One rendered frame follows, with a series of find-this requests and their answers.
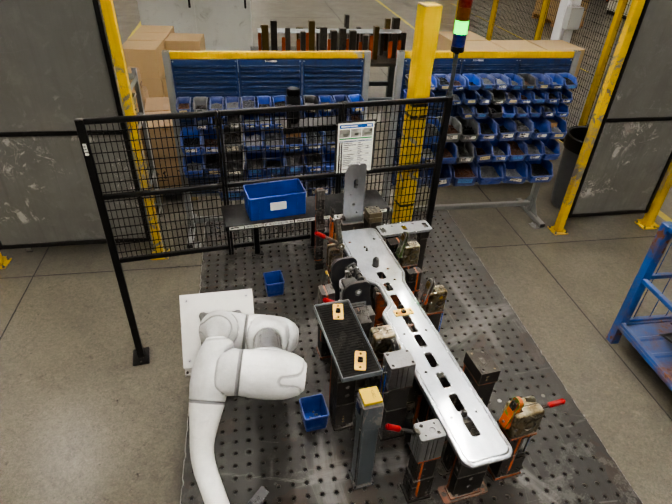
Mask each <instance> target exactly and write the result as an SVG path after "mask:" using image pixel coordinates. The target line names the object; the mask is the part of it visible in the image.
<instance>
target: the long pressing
mask: <svg viewBox="0 0 672 504"><path fill-rule="evenodd" d="M342 235H343V244H344V245H345V248H344V249H343V250H344V252H345V254H346V256H348V257H349V256H353V257H355V258H356V260H357V267H358V269H359V272H361V274H362V276H365V278H366V280H367V281H368V282H369V284H370V285H373V286H375V287H377V288H378V290H379V291H380V293H381V295H382V297H383V298H384V300H385V302H386V304H387V306H386V308H385V309H384V311H383V312H382V318H383V320H384V322H385V324H386V325H391V326H392V328H393V330H394V331H395V333H396V338H397V339H398V341H399V343H400V345H401V349H400V350H403V349H409V350H410V352H411V354H412V356H413V358H414V359H415V361H416V368H415V374H414V378H415V380H416V382H417V384H418V386H419V387H420V389H421V391H422V393H423V395H424V397H425V399H426V401H427V402H428V404H429V406H430V408H431V410H432V412H433V414H434V415H435V417H436V419H438V420H439V422H440V423H441V425H442V427H443V429H444V431H445V433H446V438H447V440H448V442H449V443H450V445H451V447H452V449H453V451H454V453H455V455H456V457H457V458H458V460H459V462H460V463H461V464H462V465H464V466H465V467H468V468H478V467H481V466H485V465H489V464H492V463H496V462H500V461H503V460H507V459H509V458H510V457H511V456H512V453H513V449H512V446H511V445H510V443H509V441H508V440H507V438H506V437H505V435H504V434H503V432H502V431H501V429H500V428H499V426H498V424H497V423H496V421H495V420H494V418H493V417H492V415H491V414H490V412H489V410H488V409H487V407H486V406H485V404H484V403H483V401H482V400H481V398H480V396H479V395H478V393H477V392H476V390H475V389H474V387H473V386H472V384H471V383H470V381H469V379H468V378H467V376H466V375H465V373H464V372H463V370H462V369H461V367H460V365H459V364H458V362H457V361H456V359H455V358H454V356H453V355H452V353H451V352H450V350H449V348H448V347H447V345H446V344H445V342H444V341H443V339H442V338H441V336H440V334H439V333H438V331H437V330H436V328H435V327H434V325H433V324H432V322H431V321H430V319H429V317H428V316H427V314H426V313H425V311H424V310H423V308H422V307H421V305H420V303H419V302H418V300H417V299H416V297H415V296H414V294H413V293H412V291H411V289H410V288H409V286H408V285H407V283H406V281H405V271H404V270H403V268H402V267H401V265H400V264H399V262H398V261H397V259H396V258H395V256H394V255H393V253H392V252H391V250H390V249H389V247H388V246H387V244H386V243H385V241H384V240H383V238H382V237H381V235H380V234H379V232H378V231H377V230H376V229H374V228H363V229H356V230H348V231H342ZM349 242H351V243H349ZM364 246H366V248H368V251H366V248H364ZM374 257H378V258H379V267H373V266H372V263H373V258H374ZM387 268H388V269H387ZM379 272H382V273H383V274H384V276H385V277H386V278H384V279H380V278H379V276H378V275H377V273H379ZM393 279H395V280H393ZM386 283H389V284H390V286H391V287H392V289H393V290H392V291H387V290H386V288H385V287H384V285H383V284H386ZM392 295H396V296H397V297H398V299H399V300H400V302H401V304H402V305H403V307H404V308H409V307H411V308H412V310H413V311H414V314H409V315H408V316H409V317H410V319H411V320H412V322H413V324H414V325H415V327H416V329H417V330H418V332H414V333H413V332H411V331H410V329H409V328H408V326H407V324H406V322H405V321H404V319H403V316H398V317H396V316H395V314H394V313H393V310H398V309H397V307H396V305H395V304H394V302H393V300H392V299H391V297H390V296H392ZM425 329H426V330H427V331H425ZM404 334H405V335H404ZM415 335H420V336H421V337H422V339H423V340H424V342H425V344H426V345H427V347H424V348H421V347H420V346H419V345H418V343H417V341H416V340H415V338H414V336H415ZM427 353H431V354H432V355H433V357H434V359H435V360H436V362H437V364H438V366H437V367H432V366H431V365H430V364H429V362H428V360H427V358H426V357H425V354H427ZM425 371H426V372H427V373H425ZM438 373H443V374H444V375H445V377H446V379H447V380H448V382H449V384H450V385H451V387H450V388H444V387H443V386H442V384H441V382H440V381H439V379H438V377H437V376H436V374H438ZM453 394H455V395H456V396H457V397H458V399H459V400H460V402H461V404H462V405H463V407H464V409H467V410H468V414H467V415H468V417H464V418H463V417H462V415H461V412H462V411H457V410H456V408H455V406H454V405H453V403H452V401H451V400H450V398H449V396H450V395H453ZM475 411H477V412H475ZM451 417H452V418H451ZM467 418H470V419H471V420H472V422H473V424H474V425H475V427H476V429H477V430H478V432H479V434H480V435H479V436H475V437H473V436H472V435H471V434H470V432H469V430H468V429H467V427H466V425H465V424H464V422H463V419H467Z"/></svg>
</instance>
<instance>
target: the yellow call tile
mask: <svg viewBox="0 0 672 504"><path fill-rule="evenodd" d="M359 394H360V396H361V399H362V401H363V404H364V406H370V405H374V404H379V403H382V402H383V399H382V397H381V395H380V393H379V390H378V388H377V386H373V387H368V388H363V389H359Z"/></svg>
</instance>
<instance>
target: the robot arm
mask: <svg viewBox="0 0 672 504"><path fill-rule="evenodd" d="M199 319H200V322H201V323H200V325H199V337H200V340H201V347H200V349H199V351H198V353H197V356H196V358H195V361H194V364H193V368H192V372H191V378H190V384H189V427H190V457H191V463H192V468H193V472H194V476H195V479H196V481H197V484H198V487H199V490H200V492H201V495H202V498H203V501H204V503H205V504H230V503H229V500H228V498H227V495H226V492H225V489H224V486H223V483H222V480H221V477H220V474H219V472H218V468H217V465H216V461H215V455H214V443H215V437H216V433H217V429H218V426H219V422H220V419H221V416H222V413H223V410H224V407H225V402H226V397H227V396H241V397H246V398H252V399H262V400H284V399H289V398H293V397H295V396H298V395H300V394H301V393H302V392H303V391H304V389H305V381H306V372H307V364H306V362H305V361H304V359H303V358H301V357H300V356H298V355H296V354H294V353H291V352H292V351H294V349H295V348H296V347H297V345H298V339H299V330H298V327H297V326H296V324H295V323H294V322H292V321H291V320H289V319H287V318H284V317H279V316H272V315H261V314H247V315H246V314H243V313H242V312H241V311H240V310H235V311H232V312H230V311H229V312H227V311H223V310H216V311H213V312H210V313H205V312H201V313H200V314H199ZM268 493H269V492H268V491H267V490H266V489H265V488H264V487H263V486H261V487H260V488H259V489H258V491H257V492H256V493H255V494H254V495H253V497H252V498H251V499H250V500H249V502H248V503H247V504H260V503H261V502H262V501H263V499H264V498H265V497H266V496H267V494H268Z"/></svg>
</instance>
